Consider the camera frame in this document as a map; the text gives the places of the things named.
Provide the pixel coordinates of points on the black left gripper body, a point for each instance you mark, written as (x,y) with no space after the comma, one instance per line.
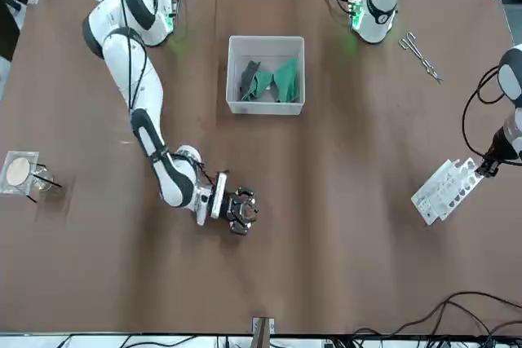
(505,148)

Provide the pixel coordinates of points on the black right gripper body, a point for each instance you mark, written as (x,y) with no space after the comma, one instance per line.
(231,211)

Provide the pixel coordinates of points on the green and grey cloth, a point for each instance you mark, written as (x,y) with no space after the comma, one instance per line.
(253,83)

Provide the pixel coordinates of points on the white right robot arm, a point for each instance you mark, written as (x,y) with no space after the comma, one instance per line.
(134,91)

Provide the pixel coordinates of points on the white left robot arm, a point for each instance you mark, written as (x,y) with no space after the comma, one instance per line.
(381,18)

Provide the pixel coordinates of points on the white test tube rack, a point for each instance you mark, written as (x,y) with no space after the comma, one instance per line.
(444,195)

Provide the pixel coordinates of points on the white plastic box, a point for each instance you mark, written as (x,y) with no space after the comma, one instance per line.
(265,107)

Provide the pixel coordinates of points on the metal crucible tongs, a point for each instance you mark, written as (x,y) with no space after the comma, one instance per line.
(426,64)

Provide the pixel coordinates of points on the clear glass beaker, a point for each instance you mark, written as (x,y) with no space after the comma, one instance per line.
(42,179)

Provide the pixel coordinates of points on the aluminium frame post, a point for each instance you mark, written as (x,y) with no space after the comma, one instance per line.
(263,331)

